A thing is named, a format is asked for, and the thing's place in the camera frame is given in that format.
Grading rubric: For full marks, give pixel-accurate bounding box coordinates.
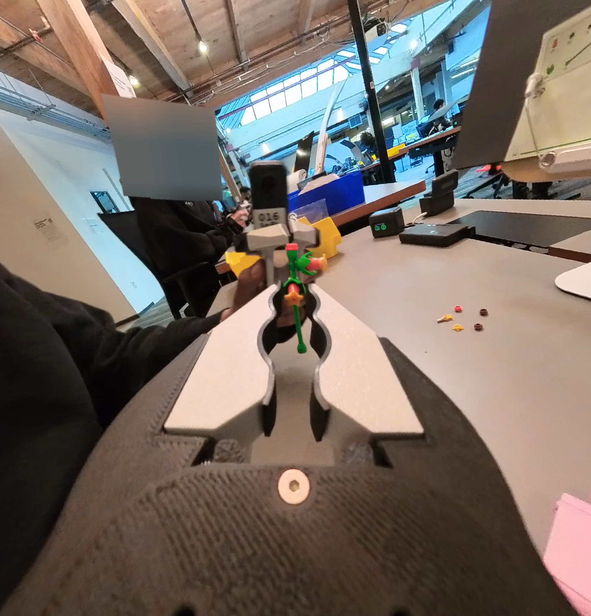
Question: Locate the flat black box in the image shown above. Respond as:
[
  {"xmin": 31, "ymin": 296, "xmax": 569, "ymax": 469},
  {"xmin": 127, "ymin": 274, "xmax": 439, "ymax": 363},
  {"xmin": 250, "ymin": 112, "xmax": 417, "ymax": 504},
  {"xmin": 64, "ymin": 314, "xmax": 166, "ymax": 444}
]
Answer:
[{"xmin": 399, "ymin": 222, "xmax": 475, "ymax": 248}]

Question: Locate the wooden table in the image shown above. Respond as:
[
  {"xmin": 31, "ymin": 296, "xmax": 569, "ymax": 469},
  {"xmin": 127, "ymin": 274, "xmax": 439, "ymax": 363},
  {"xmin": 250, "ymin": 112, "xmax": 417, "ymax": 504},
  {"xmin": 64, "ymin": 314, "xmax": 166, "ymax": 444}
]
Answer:
[{"xmin": 331, "ymin": 180, "xmax": 427, "ymax": 228}]

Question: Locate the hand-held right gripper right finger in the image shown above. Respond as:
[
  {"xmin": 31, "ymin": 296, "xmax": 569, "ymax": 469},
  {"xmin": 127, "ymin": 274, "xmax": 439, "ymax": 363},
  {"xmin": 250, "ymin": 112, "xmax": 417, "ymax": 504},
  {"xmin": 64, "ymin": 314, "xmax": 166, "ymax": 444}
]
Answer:
[{"xmin": 305, "ymin": 283, "xmax": 425, "ymax": 443}]

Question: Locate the black jacket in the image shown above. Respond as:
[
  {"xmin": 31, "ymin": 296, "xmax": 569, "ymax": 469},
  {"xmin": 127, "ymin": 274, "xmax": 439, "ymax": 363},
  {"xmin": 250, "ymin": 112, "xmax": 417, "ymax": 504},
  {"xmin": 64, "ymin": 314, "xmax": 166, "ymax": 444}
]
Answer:
[{"xmin": 0, "ymin": 255, "xmax": 133, "ymax": 612}]

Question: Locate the blue parts bin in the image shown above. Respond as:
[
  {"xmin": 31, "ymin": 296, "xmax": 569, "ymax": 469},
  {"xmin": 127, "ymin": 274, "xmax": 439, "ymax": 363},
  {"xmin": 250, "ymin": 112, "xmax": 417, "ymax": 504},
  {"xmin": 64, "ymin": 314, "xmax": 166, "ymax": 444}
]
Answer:
[{"xmin": 288, "ymin": 171, "xmax": 365, "ymax": 216}]

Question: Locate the black ceiling pole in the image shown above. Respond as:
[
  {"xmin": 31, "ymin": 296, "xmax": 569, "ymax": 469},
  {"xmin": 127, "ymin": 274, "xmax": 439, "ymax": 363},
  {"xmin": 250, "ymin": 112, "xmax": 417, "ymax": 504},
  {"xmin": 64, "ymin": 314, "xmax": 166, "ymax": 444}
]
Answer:
[{"xmin": 347, "ymin": 0, "xmax": 397, "ymax": 184}]

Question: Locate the black charging dock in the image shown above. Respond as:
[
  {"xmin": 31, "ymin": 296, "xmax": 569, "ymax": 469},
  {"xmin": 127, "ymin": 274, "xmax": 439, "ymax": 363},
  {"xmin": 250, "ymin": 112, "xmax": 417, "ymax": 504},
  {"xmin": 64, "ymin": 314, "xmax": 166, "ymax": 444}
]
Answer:
[{"xmin": 420, "ymin": 169, "xmax": 459, "ymax": 217}]

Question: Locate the green flower stem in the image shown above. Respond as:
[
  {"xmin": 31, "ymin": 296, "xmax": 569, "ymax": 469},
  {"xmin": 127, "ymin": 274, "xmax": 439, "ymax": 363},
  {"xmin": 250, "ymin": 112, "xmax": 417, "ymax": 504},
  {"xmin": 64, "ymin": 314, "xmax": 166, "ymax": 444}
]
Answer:
[{"xmin": 283, "ymin": 243, "xmax": 328, "ymax": 354}]

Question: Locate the white book stand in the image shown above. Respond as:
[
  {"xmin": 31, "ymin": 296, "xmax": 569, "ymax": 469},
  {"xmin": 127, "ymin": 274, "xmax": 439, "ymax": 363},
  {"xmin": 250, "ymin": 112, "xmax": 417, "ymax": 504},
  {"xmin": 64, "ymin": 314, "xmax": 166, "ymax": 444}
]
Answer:
[{"xmin": 500, "ymin": 142, "xmax": 591, "ymax": 304}]

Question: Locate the person's left hand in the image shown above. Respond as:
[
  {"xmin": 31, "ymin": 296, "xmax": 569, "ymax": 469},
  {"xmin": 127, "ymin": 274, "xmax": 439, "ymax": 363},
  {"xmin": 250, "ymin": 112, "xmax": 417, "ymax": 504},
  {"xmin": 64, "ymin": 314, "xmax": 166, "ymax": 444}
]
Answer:
[{"xmin": 222, "ymin": 262, "xmax": 270, "ymax": 322}]

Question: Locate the open instruction booklet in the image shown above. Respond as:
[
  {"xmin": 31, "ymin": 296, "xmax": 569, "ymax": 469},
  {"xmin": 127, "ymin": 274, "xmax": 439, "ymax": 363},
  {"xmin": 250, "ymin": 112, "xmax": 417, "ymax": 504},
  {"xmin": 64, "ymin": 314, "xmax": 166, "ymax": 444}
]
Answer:
[{"xmin": 505, "ymin": 0, "xmax": 591, "ymax": 160}]

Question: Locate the black power bank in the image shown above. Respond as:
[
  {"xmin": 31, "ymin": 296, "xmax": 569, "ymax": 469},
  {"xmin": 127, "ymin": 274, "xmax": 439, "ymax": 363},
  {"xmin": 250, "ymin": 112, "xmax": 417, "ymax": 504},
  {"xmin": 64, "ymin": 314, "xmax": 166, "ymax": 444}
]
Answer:
[{"xmin": 369, "ymin": 207, "xmax": 405, "ymax": 239}]

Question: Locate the yellow storage bin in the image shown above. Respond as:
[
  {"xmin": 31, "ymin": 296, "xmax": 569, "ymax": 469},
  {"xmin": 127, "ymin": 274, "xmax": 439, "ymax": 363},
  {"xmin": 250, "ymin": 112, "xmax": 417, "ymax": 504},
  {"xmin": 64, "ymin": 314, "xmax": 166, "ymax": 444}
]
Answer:
[{"xmin": 226, "ymin": 217, "xmax": 343, "ymax": 278}]

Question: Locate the person's left forearm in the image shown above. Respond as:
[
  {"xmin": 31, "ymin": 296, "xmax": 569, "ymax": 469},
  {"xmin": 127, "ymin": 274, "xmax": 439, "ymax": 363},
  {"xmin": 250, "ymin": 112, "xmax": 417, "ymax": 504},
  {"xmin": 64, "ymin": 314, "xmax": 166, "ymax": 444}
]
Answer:
[{"xmin": 98, "ymin": 310, "xmax": 229, "ymax": 426}]

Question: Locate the pink brick figure pot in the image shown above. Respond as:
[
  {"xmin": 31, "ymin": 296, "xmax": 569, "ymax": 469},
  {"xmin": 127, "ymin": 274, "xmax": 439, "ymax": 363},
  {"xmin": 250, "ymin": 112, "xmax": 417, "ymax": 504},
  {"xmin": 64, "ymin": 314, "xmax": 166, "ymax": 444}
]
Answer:
[{"xmin": 542, "ymin": 488, "xmax": 591, "ymax": 616}]

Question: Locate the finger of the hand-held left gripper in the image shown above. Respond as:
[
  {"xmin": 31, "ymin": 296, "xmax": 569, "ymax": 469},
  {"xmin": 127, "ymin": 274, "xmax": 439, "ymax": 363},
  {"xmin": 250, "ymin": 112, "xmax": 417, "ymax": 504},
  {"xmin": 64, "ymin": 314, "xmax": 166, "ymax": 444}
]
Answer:
[
  {"xmin": 245, "ymin": 224, "xmax": 290, "ymax": 288},
  {"xmin": 290, "ymin": 223, "xmax": 323, "ymax": 247}
]

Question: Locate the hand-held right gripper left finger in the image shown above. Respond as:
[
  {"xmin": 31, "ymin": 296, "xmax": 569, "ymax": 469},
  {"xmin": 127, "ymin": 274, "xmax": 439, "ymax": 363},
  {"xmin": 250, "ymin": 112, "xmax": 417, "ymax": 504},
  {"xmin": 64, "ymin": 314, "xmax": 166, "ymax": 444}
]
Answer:
[{"xmin": 164, "ymin": 283, "xmax": 283, "ymax": 439}]

